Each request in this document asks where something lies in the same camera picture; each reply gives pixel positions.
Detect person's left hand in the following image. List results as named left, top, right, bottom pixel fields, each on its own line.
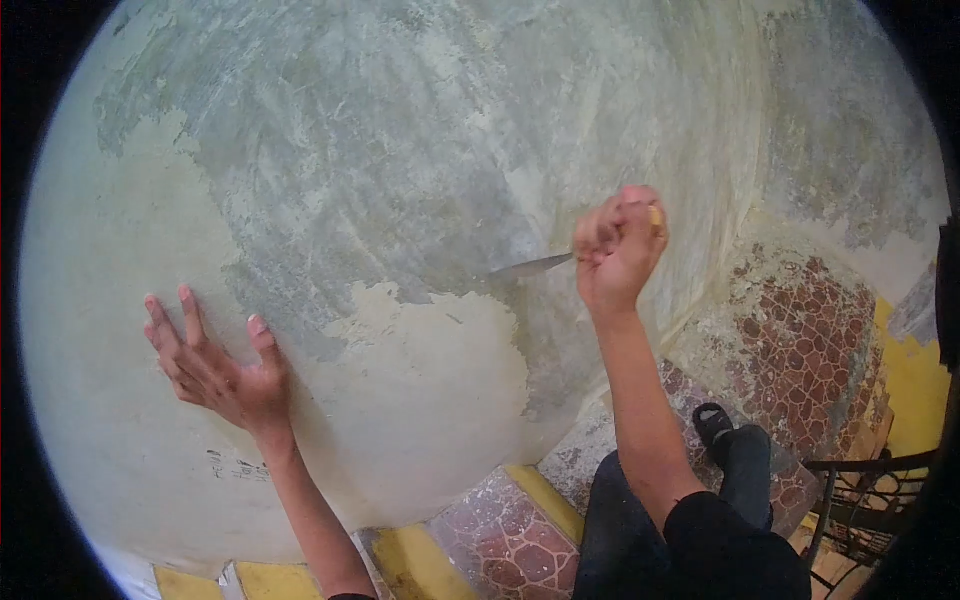
left=142, top=283, right=295, bottom=440

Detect person's right hand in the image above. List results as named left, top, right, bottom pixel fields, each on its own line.
left=572, top=185, right=670, bottom=316

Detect person's left thumb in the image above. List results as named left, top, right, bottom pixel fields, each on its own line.
left=246, top=314, right=291, bottom=380

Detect person's left ring finger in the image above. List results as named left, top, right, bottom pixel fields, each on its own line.
left=142, top=322, right=189, bottom=387

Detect person's left index finger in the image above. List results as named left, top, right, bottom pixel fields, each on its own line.
left=177, top=283, right=219, bottom=365

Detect person's right fingers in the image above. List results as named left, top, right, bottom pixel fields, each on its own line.
left=572, top=185, right=669, bottom=265

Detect person's left middle finger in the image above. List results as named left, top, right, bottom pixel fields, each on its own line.
left=143, top=294, right=198, bottom=372

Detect metal scraper with yellow handle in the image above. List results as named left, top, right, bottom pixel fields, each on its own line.
left=489, top=204, right=666, bottom=282

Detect person's legs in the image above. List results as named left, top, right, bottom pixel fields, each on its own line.
left=571, top=402, right=776, bottom=600

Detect person's body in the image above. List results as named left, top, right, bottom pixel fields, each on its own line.
left=663, top=490, right=813, bottom=600

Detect black metal railing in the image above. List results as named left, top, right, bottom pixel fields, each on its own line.
left=804, top=447, right=948, bottom=590

